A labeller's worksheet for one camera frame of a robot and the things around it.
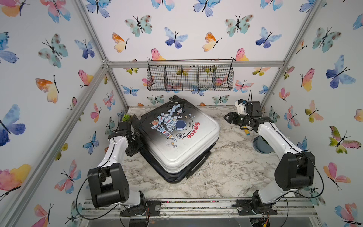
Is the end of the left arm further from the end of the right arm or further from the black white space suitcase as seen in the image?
the end of the right arm

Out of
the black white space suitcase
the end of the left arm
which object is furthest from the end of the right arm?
the end of the left arm

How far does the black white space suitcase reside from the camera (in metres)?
0.71
